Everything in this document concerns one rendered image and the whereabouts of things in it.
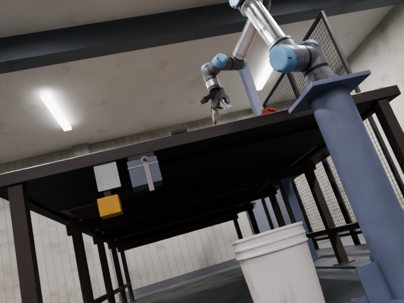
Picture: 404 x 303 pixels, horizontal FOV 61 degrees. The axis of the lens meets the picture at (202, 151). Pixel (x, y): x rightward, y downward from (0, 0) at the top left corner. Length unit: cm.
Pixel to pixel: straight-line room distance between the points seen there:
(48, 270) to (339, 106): 616
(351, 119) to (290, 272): 65
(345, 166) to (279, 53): 54
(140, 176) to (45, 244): 558
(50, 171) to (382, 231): 137
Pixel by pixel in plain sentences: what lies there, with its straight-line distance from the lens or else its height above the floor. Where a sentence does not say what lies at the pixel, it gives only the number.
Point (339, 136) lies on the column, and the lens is 150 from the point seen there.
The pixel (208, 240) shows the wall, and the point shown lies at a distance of 679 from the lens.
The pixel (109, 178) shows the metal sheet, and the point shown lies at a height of 78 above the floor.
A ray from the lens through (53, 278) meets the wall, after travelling 698.
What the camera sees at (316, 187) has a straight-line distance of 290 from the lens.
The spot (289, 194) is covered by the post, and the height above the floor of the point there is 69.
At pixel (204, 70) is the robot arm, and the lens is 204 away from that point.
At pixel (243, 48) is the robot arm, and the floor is 133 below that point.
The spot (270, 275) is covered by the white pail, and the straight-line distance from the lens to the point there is 134.
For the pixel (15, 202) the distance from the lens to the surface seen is 167.
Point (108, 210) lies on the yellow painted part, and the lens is 154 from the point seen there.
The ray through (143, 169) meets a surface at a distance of 156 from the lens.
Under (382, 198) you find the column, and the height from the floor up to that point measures 37.
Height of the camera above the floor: 36
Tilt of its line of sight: 16 degrees up
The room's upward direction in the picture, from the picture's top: 17 degrees counter-clockwise
